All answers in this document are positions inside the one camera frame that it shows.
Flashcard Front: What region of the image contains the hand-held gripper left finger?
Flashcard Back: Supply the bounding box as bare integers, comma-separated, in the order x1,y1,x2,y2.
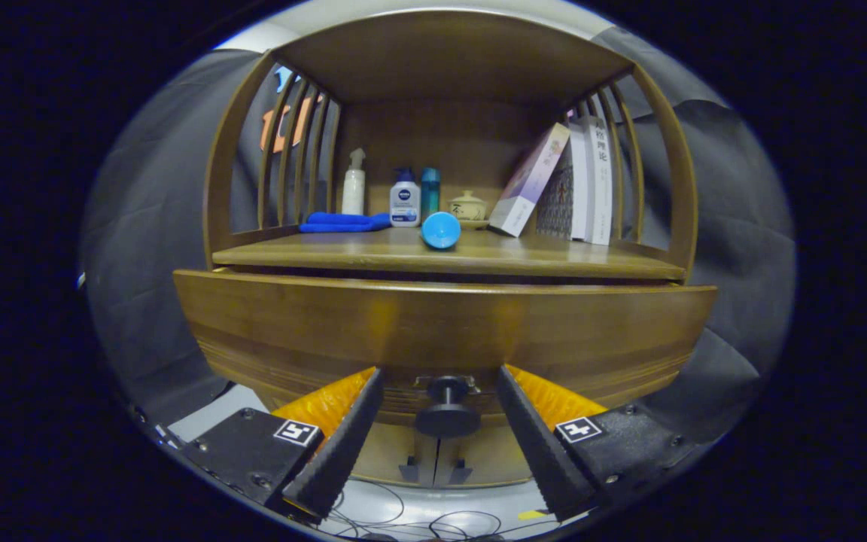
178,367,385,524

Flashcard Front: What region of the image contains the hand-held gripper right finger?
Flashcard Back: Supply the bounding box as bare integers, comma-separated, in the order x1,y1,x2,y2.
496,365,698,522

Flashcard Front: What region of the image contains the wooden drawer with black knob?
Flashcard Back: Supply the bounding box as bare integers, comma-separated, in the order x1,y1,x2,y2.
172,269,719,439

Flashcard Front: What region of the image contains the blue and white cleanser tube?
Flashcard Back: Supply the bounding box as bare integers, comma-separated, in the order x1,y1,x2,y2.
421,212,462,251

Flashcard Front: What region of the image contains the wooden cabinet door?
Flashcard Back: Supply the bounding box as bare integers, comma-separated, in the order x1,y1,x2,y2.
436,428,536,489
351,422,436,486

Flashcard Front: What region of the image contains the wooden countertop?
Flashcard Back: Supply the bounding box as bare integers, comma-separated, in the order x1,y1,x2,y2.
211,226,686,282

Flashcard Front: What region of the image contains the wooden cabinet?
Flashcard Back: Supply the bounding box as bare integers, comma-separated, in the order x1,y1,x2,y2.
202,9,699,490

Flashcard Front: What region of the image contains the blue folded cloth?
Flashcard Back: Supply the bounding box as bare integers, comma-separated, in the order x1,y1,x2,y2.
299,212,392,233

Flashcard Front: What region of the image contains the patterned cover book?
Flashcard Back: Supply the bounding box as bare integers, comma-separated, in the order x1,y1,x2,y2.
536,124,591,242

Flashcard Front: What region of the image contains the white bottle with blue cap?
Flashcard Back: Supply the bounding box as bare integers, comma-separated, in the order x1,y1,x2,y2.
390,168,421,228

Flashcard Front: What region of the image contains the beige lidded tea cup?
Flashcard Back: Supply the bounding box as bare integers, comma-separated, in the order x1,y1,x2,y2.
449,190,490,230

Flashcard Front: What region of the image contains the white pump bottle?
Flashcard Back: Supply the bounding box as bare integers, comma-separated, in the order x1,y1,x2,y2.
341,148,367,216

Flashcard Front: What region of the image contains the white book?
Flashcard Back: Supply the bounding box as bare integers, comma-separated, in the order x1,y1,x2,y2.
586,115,615,246

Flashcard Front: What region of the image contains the purple book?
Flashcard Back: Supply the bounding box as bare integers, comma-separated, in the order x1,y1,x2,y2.
488,122,571,238

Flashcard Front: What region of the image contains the teal bottle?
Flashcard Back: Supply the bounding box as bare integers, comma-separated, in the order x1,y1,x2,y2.
421,167,442,219

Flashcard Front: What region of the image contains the tangle of black cables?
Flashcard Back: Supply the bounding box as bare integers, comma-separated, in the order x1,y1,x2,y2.
324,482,555,542

